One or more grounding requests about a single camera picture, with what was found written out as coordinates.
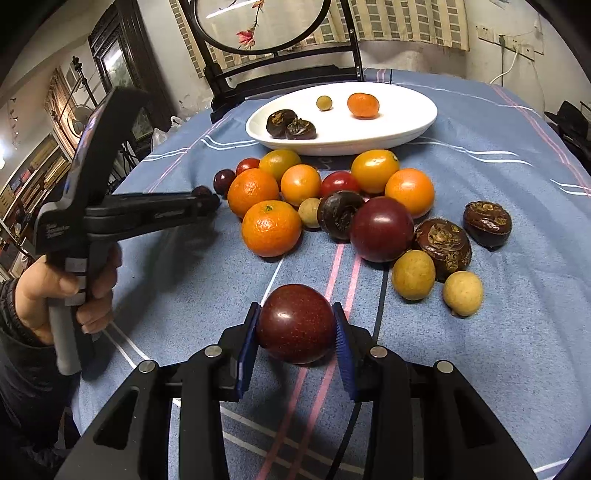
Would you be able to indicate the dark brown water chestnut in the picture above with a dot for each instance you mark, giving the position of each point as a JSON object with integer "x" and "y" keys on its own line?
{"x": 443, "y": 249}
{"x": 278, "y": 122}
{"x": 488, "y": 224}
{"x": 302, "y": 130}
{"x": 339, "y": 215}

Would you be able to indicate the smooth round orange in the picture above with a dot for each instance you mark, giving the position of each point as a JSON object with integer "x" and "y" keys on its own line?
{"x": 410, "y": 192}

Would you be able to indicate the tan longan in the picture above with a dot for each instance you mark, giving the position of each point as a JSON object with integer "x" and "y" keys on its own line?
{"x": 463, "y": 293}
{"x": 413, "y": 275}
{"x": 324, "y": 102}
{"x": 309, "y": 213}

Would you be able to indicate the wall power sockets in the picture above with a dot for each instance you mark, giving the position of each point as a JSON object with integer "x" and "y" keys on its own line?
{"x": 512, "y": 44}

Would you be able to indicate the dark wooden chair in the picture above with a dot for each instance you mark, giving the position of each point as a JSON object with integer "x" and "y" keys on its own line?
{"x": 231, "y": 78}

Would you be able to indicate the person's left forearm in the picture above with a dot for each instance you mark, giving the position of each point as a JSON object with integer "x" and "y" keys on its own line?
{"x": 27, "y": 392}

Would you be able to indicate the dark framed mirror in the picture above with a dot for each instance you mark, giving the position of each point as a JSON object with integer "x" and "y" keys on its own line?
{"x": 134, "y": 41}

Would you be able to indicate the dark red plum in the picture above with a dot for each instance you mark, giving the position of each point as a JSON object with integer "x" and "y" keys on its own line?
{"x": 295, "y": 323}
{"x": 382, "y": 229}

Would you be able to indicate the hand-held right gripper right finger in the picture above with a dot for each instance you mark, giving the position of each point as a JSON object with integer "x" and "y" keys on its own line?
{"x": 344, "y": 355}

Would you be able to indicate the black bag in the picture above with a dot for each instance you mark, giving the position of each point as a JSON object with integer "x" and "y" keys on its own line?
{"x": 570, "y": 122}

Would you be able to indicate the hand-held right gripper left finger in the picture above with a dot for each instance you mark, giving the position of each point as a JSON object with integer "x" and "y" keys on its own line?
{"x": 247, "y": 350}

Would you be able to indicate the person's left hand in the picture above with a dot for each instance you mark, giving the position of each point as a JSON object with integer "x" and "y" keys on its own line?
{"x": 39, "y": 295}

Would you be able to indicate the white oval plate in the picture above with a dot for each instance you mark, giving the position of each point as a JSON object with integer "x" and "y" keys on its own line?
{"x": 397, "y": 120}

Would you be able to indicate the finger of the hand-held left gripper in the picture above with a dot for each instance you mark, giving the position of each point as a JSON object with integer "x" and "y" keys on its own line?
{"x": 157, "y": 201}
{"x": 138, "y": 219}

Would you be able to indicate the oval yellow-orange tomato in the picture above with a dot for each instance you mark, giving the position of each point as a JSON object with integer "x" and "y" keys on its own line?
{"x": 375, "y": 170}

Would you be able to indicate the white plastic bag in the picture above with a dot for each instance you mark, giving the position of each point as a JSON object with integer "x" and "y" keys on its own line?
{"x": 161, "y": 136}

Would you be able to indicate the dark red cherry tomato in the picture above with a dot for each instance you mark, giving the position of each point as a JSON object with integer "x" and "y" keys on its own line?
{"x": 224, "y": 181}
{"x": 203, "y": 191}

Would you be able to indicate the round orange tomato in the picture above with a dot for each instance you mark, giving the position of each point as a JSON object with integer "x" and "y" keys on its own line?
{"x": 300, "y": 184}

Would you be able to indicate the yellow-green tomato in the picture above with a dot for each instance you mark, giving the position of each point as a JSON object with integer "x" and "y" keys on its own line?
{"x": 279, "y": 162}

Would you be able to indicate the checked curtain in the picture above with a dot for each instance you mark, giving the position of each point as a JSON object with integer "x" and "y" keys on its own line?
{"x": 415, "y": 23}

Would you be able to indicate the cluttered bookshelf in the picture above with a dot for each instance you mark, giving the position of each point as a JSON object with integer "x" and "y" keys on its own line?
{"x": 27, "y": 184}

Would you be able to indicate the black tripod stand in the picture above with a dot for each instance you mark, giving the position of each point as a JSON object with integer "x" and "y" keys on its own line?
{"x": 81, "y": 78}

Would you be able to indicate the small orange tangerine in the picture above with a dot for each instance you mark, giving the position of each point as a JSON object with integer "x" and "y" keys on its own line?
{"x": 363, "y": 105}

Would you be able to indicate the standing fan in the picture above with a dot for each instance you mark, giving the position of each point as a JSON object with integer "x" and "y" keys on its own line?
{"x": 79, "y": 119}

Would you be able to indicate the blue striped tablecloth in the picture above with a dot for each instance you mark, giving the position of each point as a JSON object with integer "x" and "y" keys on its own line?
{"x": 485, "y": 360}

